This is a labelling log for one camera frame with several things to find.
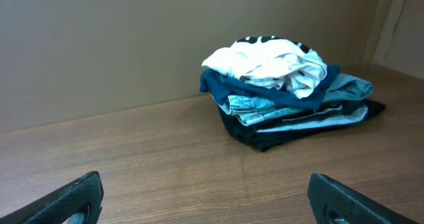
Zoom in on black garment bottom of pile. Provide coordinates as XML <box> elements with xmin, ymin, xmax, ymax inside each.
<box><xmin>219</xmin><ymin>99</ymin><xmax>386</xmax><ymax>152</ymax></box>

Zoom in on light blue denim jeans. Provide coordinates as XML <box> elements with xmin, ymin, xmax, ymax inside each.
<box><xmin>218</xmin><ymin>74</ymin><xmax>374</xmax><ymax>126</ymax></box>

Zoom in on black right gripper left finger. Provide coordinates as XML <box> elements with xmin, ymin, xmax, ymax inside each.
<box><xmin>1</xmin><ymin>171</ymin><xmax>104</xmax><ymax>224</ymax></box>

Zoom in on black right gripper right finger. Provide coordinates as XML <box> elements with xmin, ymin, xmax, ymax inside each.
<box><xmin>307</xmin><ymin>173</ymin><xmax>418</xmax><ymax>224</ymax></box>

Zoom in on dark blue garment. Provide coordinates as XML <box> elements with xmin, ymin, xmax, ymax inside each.
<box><xmin>199</xmin><ymin>65</ymin><xmax>340</xmax><ymax>109</ymax></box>

